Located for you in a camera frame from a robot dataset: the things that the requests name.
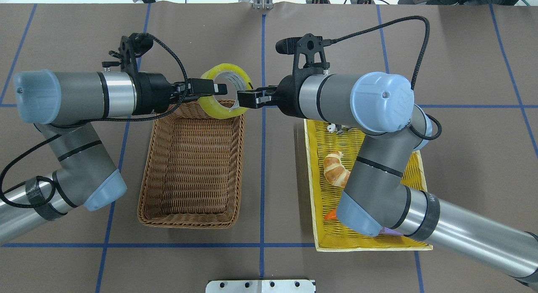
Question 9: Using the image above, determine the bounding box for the purple foam block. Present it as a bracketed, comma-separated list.
[379, 227, 404, 236]

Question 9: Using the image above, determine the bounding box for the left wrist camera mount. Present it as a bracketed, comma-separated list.
[101, 33, 153, 77]

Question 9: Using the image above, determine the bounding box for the left black braided cable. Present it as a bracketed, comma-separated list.
[0, 33, 188, 209]

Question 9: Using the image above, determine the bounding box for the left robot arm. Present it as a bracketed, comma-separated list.
[1, 70, 227, 243]

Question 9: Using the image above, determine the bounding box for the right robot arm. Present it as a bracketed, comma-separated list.
[237, 71, 538, 291]

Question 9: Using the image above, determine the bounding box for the toy croissant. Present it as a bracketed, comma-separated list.
[323, 151, 351, 188]

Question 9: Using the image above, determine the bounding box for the black braided cable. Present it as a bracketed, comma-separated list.
[0, 33, 188, 209]
[324, 16, 443, 140]

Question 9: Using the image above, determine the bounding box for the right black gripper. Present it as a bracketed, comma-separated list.
[237, 75, 307, 119]

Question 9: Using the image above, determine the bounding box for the right black braided cable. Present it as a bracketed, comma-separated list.
[324, 16, 443, 140]

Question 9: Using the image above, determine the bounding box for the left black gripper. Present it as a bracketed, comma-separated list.
[132, 72, 227, 116]

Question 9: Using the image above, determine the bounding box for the yellow wicker basket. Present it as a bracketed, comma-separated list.
[303, 119, 433, 252]

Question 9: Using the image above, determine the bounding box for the toy orange carrot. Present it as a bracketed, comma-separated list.
[324, 208, 338, 220]

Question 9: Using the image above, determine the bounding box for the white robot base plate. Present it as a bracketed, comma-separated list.
[205, 279, 317, 293]

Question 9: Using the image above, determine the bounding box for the toy panda figure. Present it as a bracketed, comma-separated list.
[326, 123, 354, 135]

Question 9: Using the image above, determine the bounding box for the yellow clear tape roll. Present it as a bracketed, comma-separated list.
[198, 63, 253, 119]

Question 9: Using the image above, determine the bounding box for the brown wicker basket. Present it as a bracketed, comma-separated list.
[137, 102, 245, 229]

